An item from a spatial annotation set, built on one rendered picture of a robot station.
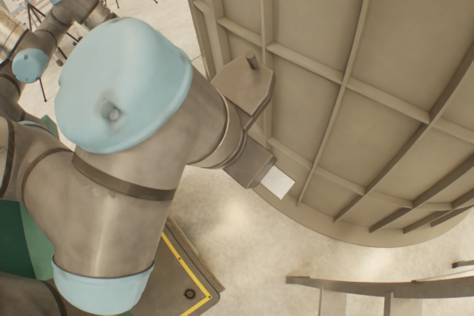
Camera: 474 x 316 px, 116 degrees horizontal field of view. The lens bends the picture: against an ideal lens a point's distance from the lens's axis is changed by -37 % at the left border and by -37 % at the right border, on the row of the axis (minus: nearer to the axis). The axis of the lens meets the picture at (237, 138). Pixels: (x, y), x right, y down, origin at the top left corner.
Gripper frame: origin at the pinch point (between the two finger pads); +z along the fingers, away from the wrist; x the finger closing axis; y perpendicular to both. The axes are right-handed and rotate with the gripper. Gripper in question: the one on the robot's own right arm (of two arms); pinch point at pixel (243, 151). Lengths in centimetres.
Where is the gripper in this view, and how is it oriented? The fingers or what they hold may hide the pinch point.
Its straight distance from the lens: 39.2
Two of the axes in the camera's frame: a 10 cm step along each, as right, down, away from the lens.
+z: 2.7, 1.8, 9.5
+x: 7.5, 5.8, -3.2
